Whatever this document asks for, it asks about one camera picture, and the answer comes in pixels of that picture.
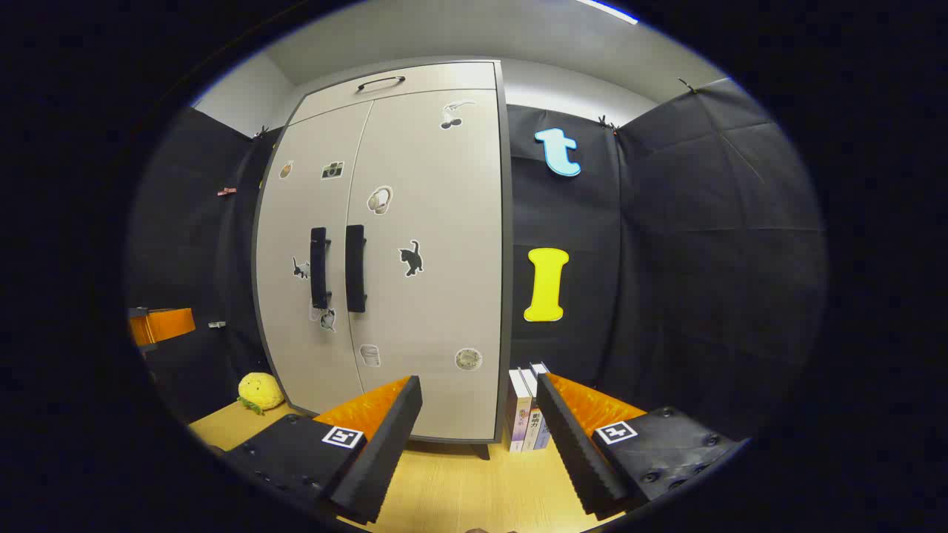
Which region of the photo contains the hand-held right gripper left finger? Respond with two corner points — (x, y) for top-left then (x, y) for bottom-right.
(222, 375), (424, 525)

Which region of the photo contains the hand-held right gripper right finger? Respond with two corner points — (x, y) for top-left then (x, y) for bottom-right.
(536, 372), (741, 520)

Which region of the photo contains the grey cabinet door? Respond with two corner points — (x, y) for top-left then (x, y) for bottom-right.
(348, 89), (504, 441)
(256, 101), (373, 415)

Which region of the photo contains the grey double-door shoe cabinet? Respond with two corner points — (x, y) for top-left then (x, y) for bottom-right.
(252, 61), (513, 445)

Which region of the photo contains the blue and white upright book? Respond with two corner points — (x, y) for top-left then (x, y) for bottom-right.
(530, 362), (553, 450)

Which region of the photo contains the yellow plush toy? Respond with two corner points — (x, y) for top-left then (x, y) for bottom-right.
(237, 372), (285, 415)

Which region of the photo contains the black backdrop cloth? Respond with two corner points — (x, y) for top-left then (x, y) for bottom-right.
(126, 78), (827, 445)

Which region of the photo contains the black door handle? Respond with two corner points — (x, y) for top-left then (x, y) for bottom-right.
(310, 227), (331, 309)
(345, 224), (367, 313)

